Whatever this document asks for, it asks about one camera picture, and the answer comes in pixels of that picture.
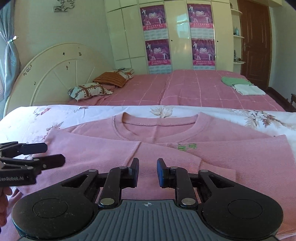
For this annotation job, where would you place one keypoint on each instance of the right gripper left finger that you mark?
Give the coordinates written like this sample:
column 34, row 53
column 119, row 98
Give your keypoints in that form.
column 117, row 179

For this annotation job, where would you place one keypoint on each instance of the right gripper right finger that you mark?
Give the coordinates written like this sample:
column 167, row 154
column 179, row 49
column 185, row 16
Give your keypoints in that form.
column 177, row 178

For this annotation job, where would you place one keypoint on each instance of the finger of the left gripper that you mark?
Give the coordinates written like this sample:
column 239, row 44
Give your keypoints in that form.
column 37, row 164
column 14, row 149

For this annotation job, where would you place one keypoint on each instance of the pink sweater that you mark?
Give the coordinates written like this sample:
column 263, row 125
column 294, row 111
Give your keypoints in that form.
column 161, row 148

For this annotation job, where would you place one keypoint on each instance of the left hand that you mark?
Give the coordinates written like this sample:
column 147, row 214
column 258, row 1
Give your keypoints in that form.
column 5, row 192

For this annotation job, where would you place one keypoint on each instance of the white floral bed sheet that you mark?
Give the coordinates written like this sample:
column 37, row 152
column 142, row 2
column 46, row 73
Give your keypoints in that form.
column 31, row 124

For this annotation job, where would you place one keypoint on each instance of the cream round headboard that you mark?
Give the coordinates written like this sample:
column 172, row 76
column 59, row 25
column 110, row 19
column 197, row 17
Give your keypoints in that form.
column 46, row 79

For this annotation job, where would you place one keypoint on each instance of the blue curtain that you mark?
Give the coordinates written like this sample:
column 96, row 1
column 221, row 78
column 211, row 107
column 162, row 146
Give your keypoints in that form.
column 12, row 64

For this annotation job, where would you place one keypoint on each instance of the floral patterned pillow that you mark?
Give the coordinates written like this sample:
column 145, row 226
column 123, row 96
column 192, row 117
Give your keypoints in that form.
column 87, row 91

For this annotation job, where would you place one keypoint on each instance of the pink checked bed cover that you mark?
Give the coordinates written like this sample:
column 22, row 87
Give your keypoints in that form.
column 202, row 88

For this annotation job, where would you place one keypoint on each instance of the orange brown pillow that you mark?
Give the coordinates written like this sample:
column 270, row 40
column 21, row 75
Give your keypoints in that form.
column 111, row 78

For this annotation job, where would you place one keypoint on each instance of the green folded cloth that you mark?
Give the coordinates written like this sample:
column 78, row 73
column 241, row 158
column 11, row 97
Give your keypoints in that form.
column 229, row 81

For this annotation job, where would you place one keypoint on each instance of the white folded cloth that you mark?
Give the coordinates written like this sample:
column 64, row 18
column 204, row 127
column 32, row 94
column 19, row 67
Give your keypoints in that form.
column 248, row 90

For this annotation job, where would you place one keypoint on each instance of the lower left pink poster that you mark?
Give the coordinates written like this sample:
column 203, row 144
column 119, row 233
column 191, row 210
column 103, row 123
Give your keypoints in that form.
column 158, row 56

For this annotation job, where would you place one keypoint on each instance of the pink poster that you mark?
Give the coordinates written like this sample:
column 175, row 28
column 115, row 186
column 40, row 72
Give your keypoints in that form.
column 158, row 56
column 203, row 54
column 154, row 22
column 201, row 21

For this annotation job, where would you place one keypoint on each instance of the lower right pink poster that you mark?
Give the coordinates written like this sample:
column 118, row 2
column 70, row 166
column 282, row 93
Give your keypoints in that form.
column 203, row 54

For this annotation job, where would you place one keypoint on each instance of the cream wardrobe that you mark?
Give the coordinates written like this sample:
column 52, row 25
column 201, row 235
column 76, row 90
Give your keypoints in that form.
column 127, row 36

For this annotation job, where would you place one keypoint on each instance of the wooden chair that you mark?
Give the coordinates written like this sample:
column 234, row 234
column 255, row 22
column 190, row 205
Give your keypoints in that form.
column 292, row 99

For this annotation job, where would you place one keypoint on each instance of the corner shelf unit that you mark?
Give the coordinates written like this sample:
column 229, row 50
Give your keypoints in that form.
column 237, row 36

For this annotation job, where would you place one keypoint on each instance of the upper left pink poster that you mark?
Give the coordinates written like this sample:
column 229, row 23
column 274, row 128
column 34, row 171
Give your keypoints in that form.
column 154, row 22

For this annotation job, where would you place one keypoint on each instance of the upper right pink poster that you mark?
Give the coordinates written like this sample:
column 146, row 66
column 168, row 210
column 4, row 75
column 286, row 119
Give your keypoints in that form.
column 201, row 21

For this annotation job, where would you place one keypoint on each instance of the brown wooden door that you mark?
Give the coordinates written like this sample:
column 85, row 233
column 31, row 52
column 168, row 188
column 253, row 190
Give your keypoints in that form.
column 256, row 45

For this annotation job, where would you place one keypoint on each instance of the wall lamp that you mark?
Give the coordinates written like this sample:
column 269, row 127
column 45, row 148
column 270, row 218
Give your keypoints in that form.
column 64, row 6

